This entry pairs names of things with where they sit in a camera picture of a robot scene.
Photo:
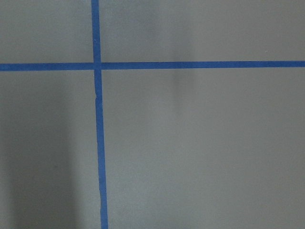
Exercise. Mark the blue tape line crosswise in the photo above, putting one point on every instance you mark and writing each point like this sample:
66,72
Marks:
12,67

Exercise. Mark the blue tape line lengthwise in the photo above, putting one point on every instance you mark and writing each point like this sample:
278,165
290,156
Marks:
97,60

